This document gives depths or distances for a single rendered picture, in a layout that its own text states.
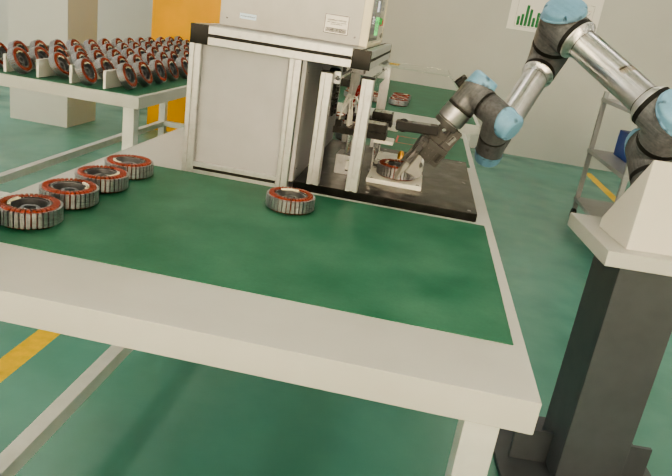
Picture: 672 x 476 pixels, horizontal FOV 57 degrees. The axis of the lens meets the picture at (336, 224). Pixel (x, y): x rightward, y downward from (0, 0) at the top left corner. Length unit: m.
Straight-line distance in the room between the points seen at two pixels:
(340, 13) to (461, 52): 5.43
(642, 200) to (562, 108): 5.60
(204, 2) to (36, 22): 1.30
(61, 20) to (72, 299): 4.61
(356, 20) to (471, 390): 1.05
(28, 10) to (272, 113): 4.21
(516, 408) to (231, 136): 1.02
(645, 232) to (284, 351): 1.06
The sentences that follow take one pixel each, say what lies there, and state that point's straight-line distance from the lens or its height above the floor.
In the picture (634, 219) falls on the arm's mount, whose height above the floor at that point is 0.82.
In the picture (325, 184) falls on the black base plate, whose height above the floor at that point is 0.77.
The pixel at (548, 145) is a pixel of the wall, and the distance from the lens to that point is 7.25.
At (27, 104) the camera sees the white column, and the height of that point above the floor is 0.13.
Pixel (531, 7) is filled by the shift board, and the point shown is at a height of 1.53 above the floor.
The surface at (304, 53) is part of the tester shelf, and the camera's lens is 1.53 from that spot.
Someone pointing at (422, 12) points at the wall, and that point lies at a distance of 7.04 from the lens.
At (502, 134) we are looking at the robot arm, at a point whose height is 0.96.
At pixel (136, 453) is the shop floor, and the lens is 1.87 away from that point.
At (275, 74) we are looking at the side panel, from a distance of 1.56.
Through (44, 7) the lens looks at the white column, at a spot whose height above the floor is 0.91.
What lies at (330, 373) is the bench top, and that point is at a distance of 0.87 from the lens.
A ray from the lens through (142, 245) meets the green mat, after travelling 1.16.
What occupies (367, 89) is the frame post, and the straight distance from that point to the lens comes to 1.53.
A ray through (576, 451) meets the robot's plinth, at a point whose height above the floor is 0.13.
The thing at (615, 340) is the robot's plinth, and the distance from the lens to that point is 1.82.
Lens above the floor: 1.18
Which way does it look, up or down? 18 degrees down
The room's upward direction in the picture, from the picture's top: 9 degrees clockwise
